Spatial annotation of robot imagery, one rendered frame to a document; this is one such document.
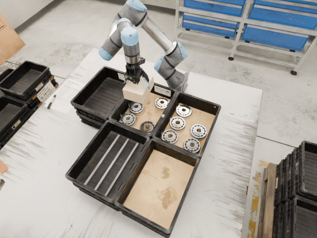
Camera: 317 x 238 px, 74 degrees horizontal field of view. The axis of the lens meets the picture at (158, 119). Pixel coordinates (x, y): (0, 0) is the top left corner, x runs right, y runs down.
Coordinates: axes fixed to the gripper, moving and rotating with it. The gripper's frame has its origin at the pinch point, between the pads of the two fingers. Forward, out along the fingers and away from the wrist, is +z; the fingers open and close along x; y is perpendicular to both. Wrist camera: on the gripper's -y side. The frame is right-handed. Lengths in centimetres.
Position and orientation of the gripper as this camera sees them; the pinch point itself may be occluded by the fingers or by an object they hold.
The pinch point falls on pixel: (138, 85)
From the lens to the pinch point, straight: 122.8
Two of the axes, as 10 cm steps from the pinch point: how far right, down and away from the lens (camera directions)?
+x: 9.3, 2.9, -2.2
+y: -3.6, 7.7, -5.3
